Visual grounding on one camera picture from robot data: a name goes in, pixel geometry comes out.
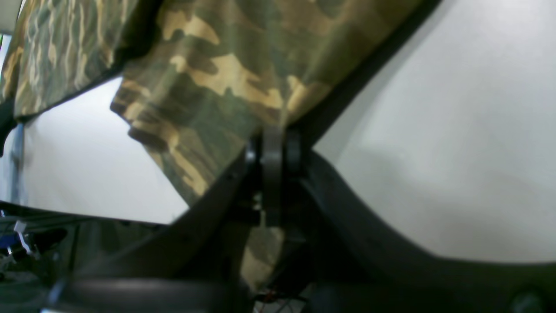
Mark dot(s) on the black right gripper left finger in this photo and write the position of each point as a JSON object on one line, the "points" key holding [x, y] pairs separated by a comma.
{"points": [[191, 266]]}

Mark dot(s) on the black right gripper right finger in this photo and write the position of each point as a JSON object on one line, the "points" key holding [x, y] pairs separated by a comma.
{"points": [[362, 265]]}

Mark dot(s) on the camouflage T-shirt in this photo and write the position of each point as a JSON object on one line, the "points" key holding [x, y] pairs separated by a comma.
{"points": [[199, 77]]}

